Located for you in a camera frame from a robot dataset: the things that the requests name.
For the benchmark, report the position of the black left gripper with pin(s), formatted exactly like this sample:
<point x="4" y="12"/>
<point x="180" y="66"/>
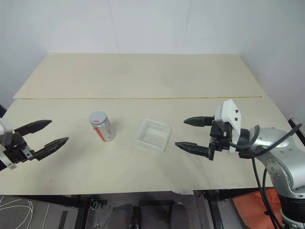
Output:
<point x="14" y="149"/>

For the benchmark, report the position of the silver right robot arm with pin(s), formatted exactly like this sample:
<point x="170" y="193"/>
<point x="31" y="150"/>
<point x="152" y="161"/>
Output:
<point x="274" y="139"/>

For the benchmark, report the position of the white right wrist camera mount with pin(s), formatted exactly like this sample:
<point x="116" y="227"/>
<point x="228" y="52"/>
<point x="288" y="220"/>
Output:
<point x="230" y="112"/>

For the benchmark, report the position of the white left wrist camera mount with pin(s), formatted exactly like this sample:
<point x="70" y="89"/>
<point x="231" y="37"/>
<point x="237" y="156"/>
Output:
<point x="4" y="133"/>

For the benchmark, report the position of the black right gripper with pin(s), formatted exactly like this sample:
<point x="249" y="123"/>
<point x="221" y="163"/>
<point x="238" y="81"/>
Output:
<point x="219" y="140"/>

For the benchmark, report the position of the silver bottle cap red mark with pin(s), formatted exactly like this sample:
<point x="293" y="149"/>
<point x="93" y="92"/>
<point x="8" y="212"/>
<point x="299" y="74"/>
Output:
<point x="97" y="118"/>

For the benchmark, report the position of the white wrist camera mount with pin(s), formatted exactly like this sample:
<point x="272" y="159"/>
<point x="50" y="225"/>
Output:
<point x="230" y="112"/>
<point x="4" y="133"/>

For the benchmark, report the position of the white tape scrap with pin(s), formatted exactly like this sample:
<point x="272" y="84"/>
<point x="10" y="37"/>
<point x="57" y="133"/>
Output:
<point x="183" y="191"/>

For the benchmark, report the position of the orange cloth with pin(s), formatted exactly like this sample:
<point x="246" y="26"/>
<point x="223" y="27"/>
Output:
<point x="252" y="202"/>

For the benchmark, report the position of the black table frame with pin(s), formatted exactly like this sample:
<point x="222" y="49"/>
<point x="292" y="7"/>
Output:
<point x="59" y="200"/>

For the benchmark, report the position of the clear plastic tray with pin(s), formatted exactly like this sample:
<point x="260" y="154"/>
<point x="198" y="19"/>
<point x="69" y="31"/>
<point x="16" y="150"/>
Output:
<point x="153" y="134"/>

